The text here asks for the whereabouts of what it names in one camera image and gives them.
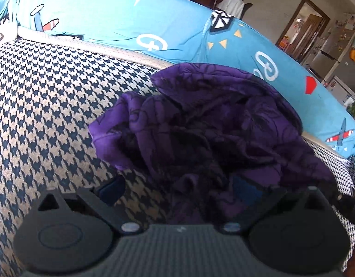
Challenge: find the purple floral garment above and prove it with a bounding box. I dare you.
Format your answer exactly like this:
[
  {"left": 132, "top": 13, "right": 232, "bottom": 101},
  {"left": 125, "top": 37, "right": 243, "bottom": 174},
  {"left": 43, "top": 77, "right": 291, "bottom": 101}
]
[{"left": 88, "top": 63, "right": 339, "bottom": 226}]

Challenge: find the houndstooth sofa seat cover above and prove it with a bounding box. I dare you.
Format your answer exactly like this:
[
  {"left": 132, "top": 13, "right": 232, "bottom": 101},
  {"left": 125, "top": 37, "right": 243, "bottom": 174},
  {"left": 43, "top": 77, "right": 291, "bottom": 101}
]
[{"left": 0, "top": 30, "right": 355, "bottom": 277}]

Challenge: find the blue printed sofa back cover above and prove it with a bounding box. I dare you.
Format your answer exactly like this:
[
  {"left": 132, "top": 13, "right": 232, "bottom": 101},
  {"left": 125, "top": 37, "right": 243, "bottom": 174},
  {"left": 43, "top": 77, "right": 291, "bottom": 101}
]
[{"left": 0, "top": 0, "right": 355, "bottom": 162}]

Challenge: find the brown wooden door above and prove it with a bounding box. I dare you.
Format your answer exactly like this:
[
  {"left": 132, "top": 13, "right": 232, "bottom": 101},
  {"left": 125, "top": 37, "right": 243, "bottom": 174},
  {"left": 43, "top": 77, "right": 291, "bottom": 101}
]
[{"left": 276, "top": 0, "right": 331, "bottom": 64}]

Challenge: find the table with white tablecloth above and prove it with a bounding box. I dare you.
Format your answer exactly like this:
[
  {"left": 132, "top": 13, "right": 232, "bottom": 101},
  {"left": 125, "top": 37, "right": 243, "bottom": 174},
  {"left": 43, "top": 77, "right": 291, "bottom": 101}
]
[{"left": 217, "top": 0, "right": 245, "bottom": 21}]

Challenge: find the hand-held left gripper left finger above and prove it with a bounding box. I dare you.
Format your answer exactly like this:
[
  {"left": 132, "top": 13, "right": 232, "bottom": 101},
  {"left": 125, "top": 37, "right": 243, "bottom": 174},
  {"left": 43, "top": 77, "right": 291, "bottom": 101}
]
[{"left": 37, "top": 175, "right": 144, "bottom": 235}]

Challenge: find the white cloth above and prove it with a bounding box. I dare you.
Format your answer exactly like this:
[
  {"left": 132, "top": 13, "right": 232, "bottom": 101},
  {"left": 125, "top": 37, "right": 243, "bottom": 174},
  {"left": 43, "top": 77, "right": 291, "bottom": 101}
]
[{"left": 0, "top": 24, "right": 20, "bottom": 46}]

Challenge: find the silver refrigerator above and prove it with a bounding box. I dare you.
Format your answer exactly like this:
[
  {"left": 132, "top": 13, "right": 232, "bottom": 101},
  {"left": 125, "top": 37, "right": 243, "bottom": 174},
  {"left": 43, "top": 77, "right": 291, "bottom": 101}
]
[{"left": 303, "top": 14, "right": 355, "bottom": 85}]

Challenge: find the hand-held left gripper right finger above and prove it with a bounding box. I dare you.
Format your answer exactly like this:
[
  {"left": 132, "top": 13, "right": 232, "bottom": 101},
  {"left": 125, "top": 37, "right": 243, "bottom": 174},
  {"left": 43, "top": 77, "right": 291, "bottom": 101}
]
[{"left": 220, "top": 176, "right": 328, "bottom": 235}]

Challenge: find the white chest freezer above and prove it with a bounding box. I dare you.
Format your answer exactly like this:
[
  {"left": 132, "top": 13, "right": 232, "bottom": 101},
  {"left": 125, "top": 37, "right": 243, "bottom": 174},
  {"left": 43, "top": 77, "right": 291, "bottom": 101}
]
[{"left": 324, "top": 75, "right": 355, "bottom": 108}]

